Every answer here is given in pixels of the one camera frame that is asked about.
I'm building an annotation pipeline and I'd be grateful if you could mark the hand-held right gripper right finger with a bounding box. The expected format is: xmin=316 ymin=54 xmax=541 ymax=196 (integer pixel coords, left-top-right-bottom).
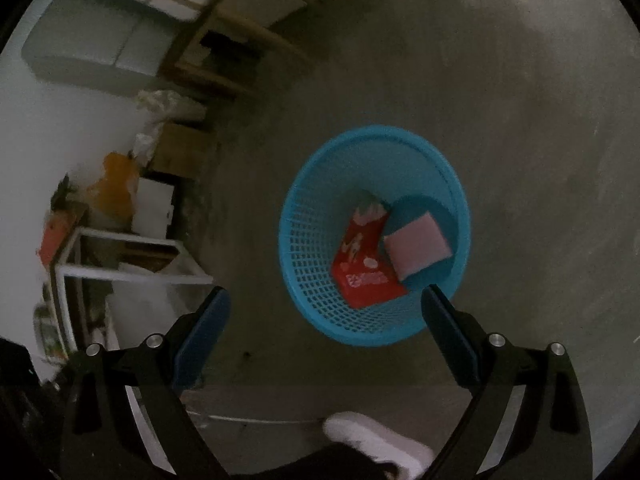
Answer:
xmin=421 ymin=284 xmax=593 ymax=480

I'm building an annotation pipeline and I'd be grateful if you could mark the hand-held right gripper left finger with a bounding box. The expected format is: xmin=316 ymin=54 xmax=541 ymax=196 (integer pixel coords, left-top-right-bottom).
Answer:
xmin=60 ymin=286 xmax=232 ymax=480

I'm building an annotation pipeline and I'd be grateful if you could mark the pink sponge pad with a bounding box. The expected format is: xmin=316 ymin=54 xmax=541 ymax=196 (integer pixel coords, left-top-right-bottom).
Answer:
xmin=383 ymin=211 xmax=453 ymax=281

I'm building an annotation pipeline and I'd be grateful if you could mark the red snack packet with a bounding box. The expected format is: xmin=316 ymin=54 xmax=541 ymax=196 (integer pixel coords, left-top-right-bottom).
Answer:
xmin=330 ymin=191 xmax=408 ymax=309

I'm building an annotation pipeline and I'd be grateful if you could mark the blue plastic mesh basket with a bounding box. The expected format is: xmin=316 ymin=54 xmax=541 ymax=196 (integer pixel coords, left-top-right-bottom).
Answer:
xmin=278 ymin=126 xmax=472 ymax=347

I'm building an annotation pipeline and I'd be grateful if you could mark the white framed table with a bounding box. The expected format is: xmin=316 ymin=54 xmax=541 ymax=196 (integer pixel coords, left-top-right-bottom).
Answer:
xmin=47 ymin=226 xmax=215 ymax=361

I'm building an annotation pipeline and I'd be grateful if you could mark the white shoe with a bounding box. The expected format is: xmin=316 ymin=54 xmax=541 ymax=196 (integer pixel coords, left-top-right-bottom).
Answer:
xmin=322 ymin=411 xmax=436 ymax=480

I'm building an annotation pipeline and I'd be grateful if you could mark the white square panel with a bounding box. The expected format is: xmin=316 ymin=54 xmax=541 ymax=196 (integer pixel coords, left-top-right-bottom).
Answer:
xmin=131 ymin=176 xmax=177 ymax=240

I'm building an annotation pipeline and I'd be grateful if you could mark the clear glass container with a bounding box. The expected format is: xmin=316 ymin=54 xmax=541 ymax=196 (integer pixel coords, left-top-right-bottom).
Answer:
xmin=34 ymin=302 xmax=68 ymax=361

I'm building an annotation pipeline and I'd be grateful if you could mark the orange plastic bag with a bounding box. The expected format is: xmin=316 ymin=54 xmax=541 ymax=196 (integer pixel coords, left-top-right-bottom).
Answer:
xmin=87 ymin=152 xmax=141 ymax=221

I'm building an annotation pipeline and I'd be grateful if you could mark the orange red bag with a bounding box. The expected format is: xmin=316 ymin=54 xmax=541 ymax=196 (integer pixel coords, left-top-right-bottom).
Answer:
xmin=40 ymin=210 xmax=76 ymax=266

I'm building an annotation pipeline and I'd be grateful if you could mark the black device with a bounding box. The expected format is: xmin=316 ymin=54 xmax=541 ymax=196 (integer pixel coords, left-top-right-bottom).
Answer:
xmin=0 ymin=337 xmax=58 ymax=480

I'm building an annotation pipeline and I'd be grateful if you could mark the cardboard box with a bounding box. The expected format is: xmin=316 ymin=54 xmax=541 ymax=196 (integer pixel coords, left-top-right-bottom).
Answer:
xmin=150 ymin=121 xmax=213 ymax=181

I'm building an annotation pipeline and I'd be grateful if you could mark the small white plastic bag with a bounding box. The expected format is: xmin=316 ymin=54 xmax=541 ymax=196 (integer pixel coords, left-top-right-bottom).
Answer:
xmin=132 ymin=132 xmax=158 ymax=166

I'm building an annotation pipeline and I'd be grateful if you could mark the small dark object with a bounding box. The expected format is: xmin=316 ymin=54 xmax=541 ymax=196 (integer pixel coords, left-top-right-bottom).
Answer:
xmin=50 ymin=172 xmax=76 ymax=211

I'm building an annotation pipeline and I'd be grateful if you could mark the large white plastic bag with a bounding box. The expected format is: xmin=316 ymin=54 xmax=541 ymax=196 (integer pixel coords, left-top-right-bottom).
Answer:
xmin=136 ymin=89 xmax=208 ymax=123

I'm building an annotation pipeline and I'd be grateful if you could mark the wooden chair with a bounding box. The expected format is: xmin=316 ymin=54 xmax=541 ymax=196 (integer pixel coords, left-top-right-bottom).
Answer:
xmin=150 ymin=0 xmax=311 ymax=101

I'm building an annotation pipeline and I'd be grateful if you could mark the grey refrigerator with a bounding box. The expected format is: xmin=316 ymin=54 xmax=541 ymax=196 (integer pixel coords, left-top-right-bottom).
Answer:
xmin=21 ymin=0 xmax=181 ymax=93

